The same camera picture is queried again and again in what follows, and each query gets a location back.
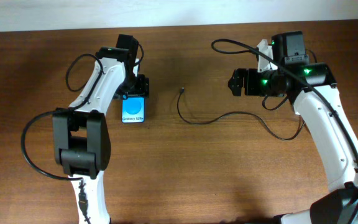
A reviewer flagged black charger cable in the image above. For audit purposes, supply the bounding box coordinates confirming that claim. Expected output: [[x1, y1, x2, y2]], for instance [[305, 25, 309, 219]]
[[177, 87, 306, 141]]

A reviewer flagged blue Galaxy smartphone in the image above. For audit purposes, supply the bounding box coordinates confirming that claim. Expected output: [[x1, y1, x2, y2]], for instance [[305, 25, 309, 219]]
[[121, 97, 145, 123]]

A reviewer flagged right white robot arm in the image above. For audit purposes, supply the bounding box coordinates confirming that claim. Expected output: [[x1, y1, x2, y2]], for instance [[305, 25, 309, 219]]
[[228, 31, 358, 223]]

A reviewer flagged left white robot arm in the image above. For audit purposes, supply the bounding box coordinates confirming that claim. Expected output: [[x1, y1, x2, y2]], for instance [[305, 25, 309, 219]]
[[52, 34, 149, 223]]

